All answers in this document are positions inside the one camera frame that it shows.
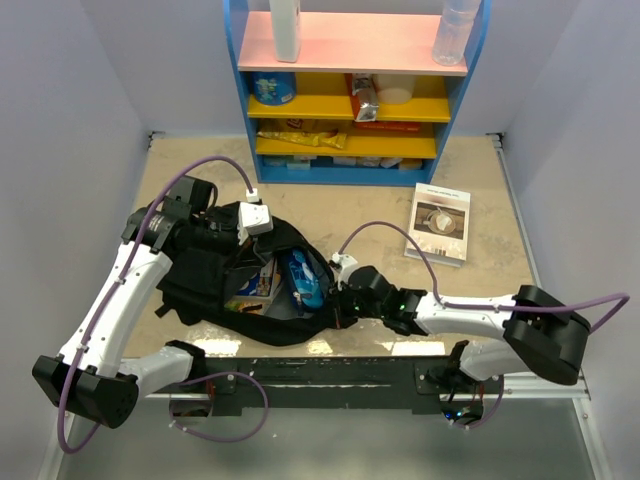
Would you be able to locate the aluminium rail frame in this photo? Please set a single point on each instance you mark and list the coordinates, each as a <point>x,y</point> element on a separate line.
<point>239,267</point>

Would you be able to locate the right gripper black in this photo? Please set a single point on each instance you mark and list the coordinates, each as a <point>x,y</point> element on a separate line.
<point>341,319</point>

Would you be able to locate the orange flat box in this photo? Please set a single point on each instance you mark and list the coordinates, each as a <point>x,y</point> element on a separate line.
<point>389,126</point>

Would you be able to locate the blue round tin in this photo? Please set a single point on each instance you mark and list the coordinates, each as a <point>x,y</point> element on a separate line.
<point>274,88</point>

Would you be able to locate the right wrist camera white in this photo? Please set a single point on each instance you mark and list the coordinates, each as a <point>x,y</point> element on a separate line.
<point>344,264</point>

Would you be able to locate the white carton on shelf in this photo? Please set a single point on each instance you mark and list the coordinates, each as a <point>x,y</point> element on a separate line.
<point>285,22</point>

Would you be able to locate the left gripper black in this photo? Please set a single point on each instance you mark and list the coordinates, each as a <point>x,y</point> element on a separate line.
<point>235,241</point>

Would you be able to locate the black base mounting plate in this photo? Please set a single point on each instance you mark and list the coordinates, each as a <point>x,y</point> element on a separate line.
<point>354,383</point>

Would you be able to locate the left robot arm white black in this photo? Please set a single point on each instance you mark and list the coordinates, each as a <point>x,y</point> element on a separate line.
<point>89,376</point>

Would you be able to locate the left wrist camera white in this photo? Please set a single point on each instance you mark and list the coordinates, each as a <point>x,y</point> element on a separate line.
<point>254,217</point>

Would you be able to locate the clear plastic bottle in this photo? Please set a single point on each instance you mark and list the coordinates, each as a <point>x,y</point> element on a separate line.
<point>454,29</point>

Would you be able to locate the silver orange snack bag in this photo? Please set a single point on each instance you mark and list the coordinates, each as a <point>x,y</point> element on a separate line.
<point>364,98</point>

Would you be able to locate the white plastic tub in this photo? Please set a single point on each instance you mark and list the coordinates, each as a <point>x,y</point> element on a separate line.
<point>394,89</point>

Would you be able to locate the blue comic book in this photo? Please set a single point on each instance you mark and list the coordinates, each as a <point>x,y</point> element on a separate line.
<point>259,292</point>

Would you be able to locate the yellow chips bag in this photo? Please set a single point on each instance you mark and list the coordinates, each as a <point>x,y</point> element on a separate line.
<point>305,132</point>

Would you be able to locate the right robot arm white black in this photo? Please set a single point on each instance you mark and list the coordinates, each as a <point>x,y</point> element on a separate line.
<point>529,331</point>

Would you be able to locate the black backpack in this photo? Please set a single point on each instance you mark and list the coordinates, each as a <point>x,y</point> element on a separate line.
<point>200,282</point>

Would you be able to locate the blue zip pencil case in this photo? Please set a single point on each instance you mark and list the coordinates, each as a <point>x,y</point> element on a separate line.
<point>302,283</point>

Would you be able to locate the blue shelf unit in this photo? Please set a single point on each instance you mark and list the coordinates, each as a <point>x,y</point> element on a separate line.
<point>335,45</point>

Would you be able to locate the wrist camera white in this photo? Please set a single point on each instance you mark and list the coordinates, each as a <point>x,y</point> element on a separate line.
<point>254,217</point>
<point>344,264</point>

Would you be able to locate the white coffee cover book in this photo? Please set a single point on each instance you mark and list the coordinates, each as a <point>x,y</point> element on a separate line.
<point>439,225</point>

